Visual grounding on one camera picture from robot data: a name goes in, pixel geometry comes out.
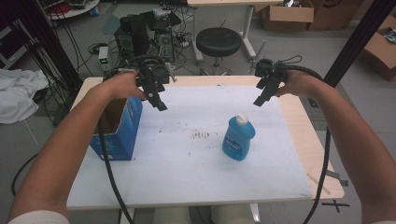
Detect thin wooden stick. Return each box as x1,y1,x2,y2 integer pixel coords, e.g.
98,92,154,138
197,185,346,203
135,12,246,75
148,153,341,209
306,173,332,196

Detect white power supply box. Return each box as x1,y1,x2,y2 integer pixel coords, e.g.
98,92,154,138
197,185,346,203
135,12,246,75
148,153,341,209
97,46,110,73

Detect white left sleeve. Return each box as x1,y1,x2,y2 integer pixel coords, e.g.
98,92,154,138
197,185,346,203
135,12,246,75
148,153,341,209
7,209,70,224

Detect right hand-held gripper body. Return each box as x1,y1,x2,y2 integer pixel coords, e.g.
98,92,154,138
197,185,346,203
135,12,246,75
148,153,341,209
254,58,289,91

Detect open brown cardboard box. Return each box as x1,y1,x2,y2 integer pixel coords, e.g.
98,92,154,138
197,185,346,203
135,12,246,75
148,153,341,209
261,0,316,33

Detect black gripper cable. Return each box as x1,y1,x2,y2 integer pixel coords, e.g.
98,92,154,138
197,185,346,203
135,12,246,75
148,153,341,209
97,117,135,224
274,55,332,224

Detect closed brown cardboard box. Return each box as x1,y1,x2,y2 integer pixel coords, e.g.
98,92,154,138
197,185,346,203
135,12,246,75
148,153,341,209
307,0,364,32

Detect grey tape strip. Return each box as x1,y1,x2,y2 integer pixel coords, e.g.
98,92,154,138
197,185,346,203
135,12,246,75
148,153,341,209
325,169,349,188

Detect white crumpled cloth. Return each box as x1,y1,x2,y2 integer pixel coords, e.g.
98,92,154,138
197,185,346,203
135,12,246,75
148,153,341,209
0,67,50,125

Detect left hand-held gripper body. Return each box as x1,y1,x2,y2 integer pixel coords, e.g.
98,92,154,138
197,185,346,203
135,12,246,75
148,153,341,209
104,55,177,94

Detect white-legged desk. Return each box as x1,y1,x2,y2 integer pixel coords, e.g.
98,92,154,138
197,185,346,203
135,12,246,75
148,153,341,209
186,0,285,63

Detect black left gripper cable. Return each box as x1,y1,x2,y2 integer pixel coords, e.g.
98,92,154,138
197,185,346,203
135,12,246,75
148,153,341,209
97,117,135,224

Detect black tape cross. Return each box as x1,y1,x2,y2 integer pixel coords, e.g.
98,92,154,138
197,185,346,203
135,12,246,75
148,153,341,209
321,200,351,214

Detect person's right hand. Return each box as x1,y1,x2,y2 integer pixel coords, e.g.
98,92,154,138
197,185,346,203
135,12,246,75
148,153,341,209
275,69,325,99

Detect black computer tower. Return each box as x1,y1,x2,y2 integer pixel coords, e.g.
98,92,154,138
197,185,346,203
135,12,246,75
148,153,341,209
113,10,183,64

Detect large brown cardboard box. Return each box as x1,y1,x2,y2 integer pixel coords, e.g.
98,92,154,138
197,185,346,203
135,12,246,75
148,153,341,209
359,14,396,83

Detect black floor cable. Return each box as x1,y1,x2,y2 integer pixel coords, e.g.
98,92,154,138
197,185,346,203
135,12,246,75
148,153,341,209
11,152,40,198

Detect person's left hand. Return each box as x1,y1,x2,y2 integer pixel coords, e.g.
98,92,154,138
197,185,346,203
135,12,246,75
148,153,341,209
104,72,148,102

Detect blue cardboard box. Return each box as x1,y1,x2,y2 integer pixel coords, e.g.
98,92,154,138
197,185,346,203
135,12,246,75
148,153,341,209
89,96,144,161

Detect round white table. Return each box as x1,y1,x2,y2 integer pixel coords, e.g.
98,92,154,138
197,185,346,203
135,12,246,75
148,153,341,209
36,0,101,21

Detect blue plastic bottle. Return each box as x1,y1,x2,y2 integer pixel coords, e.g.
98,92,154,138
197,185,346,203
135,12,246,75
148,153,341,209
221,113,257,162

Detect black round stool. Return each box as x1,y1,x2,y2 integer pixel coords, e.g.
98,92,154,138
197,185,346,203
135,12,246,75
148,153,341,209
195,26,244,76

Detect white table mat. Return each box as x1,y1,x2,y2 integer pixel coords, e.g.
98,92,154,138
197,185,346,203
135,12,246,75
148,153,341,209
66,85,313,210

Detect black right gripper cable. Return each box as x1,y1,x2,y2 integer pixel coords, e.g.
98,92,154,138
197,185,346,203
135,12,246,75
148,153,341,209
274,55,332,224

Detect black metal frame post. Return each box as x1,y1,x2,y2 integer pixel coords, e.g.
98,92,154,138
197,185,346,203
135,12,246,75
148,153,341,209
14,0,84,92
322,0,396,89

